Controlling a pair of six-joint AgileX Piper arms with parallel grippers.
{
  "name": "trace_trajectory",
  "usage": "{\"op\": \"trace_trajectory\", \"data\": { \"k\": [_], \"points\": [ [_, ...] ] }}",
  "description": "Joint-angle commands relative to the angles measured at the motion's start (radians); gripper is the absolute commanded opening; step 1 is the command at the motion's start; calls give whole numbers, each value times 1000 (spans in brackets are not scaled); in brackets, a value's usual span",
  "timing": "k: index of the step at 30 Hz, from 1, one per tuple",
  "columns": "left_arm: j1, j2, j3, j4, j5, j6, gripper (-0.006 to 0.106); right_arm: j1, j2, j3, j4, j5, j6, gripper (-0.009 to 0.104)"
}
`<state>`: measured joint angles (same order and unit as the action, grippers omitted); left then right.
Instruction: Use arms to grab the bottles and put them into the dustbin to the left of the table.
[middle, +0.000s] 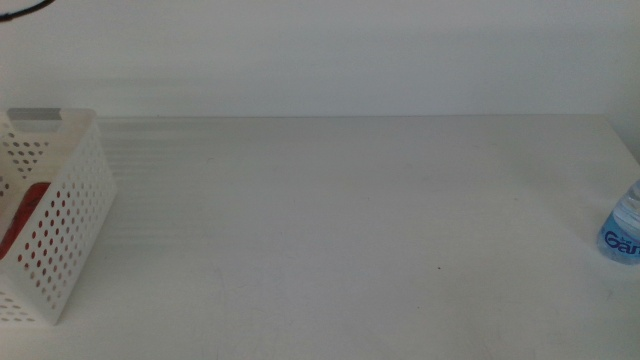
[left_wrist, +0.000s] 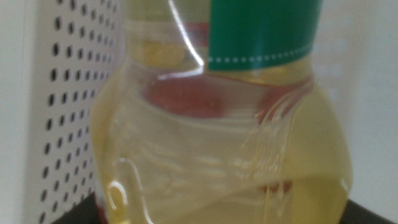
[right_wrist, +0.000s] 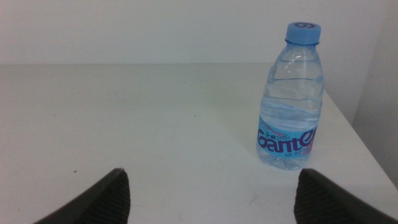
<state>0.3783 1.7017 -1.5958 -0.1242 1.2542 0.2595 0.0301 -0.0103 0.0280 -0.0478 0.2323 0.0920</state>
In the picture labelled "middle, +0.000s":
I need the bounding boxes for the water bottle with blue label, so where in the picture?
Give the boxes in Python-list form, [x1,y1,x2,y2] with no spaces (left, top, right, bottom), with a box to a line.
[596,179,640,265]

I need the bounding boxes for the red soda can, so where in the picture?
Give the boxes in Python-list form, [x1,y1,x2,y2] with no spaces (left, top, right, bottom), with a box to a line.
[0,181,52,261]

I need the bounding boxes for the thick black braided camera cable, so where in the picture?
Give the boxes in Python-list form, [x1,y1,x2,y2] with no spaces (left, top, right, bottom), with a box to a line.
[0,0,56,23]

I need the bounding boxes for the white perforated plastic basket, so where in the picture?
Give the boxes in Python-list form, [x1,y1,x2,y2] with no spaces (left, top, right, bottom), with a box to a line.
[0,107,117,326]

